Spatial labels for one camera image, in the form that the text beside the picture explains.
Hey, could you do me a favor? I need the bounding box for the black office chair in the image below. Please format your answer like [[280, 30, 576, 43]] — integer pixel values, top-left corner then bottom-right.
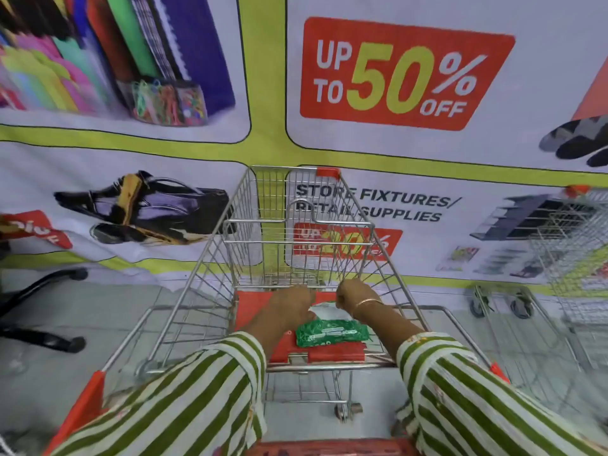
[[0, 241, 90, 355]]

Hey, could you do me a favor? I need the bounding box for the green white striped sleeve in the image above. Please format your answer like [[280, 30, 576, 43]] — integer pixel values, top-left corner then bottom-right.
[[49, 331, 268, 456], [395, 332, 608, 456]]

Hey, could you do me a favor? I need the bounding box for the printed wall banner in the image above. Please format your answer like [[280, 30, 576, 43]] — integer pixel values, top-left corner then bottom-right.
[[0, 0, 608, 300]]

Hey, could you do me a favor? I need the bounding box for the silver shopping cart orange handle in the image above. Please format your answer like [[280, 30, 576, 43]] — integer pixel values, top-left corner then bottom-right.
[[42, 165, 512, 456]]

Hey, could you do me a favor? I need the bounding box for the person's right hand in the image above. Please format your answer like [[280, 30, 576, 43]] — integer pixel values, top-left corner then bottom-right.
[[335, 279, 382, 313]]

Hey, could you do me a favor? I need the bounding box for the gold bangle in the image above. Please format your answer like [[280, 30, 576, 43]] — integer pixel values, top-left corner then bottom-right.
[[352, 298, 384, 316]]

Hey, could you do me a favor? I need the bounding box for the green wet wipe packet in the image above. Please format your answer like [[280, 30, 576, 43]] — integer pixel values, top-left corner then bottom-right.
[[295, 317, 371, 348]]

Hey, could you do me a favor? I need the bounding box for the person's left hand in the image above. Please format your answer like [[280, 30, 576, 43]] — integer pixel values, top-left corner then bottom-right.
[[258, 285, 318, 334]]

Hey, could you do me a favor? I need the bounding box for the person's right forearm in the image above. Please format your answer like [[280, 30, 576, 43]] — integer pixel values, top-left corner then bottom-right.
[[355, 303, 427, 362]]

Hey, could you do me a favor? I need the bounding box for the person's left forearm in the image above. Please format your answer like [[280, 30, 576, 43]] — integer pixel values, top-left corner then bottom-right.
[[241, 317, 310, 364]]

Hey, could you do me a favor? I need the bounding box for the silver wire shopping cart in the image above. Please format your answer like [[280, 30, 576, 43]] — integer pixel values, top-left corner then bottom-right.
[[467, 184, 608, 423]]

